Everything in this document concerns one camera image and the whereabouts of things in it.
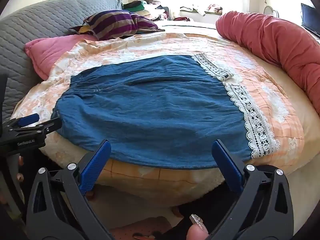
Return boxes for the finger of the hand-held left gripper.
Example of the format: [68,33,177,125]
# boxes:
[2,113,40,131]
[36,117,62,133]

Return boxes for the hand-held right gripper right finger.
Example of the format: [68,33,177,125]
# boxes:
[207,139,295,240]

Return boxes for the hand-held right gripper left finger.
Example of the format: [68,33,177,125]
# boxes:
[26,140,115,240]

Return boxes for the blue pants with lace trim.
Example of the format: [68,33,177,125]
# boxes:
[51,54,282,168]

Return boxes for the person's left hand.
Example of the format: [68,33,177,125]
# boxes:
[0,155,25,205]

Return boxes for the person's right hand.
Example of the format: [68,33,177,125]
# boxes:
[186,214,209,240]

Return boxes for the pink blanket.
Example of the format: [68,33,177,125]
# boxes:
[24,34,97,80]

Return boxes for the pink floor mat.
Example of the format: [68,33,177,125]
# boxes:
[112,216,182,240]

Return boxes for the peach floral quilt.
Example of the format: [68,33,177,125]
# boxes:
[11,31,307,205]

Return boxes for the grey quilted headboard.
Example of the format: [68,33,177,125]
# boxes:
[0,0,124,120]

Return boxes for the purple striped pillow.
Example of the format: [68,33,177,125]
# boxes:
[69,9,165,40]

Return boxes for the red rolled duvet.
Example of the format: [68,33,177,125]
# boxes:
[215,11,320,117]

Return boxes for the pile of clothes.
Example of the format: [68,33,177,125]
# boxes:
[122,0,173,22]

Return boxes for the clothes on windowsill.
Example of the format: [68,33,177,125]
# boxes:
[180,4,223,17]

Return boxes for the black monitor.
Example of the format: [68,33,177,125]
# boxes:
[301,3,320,39]

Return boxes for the white hose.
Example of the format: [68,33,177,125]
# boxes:
[265,4,280,18]

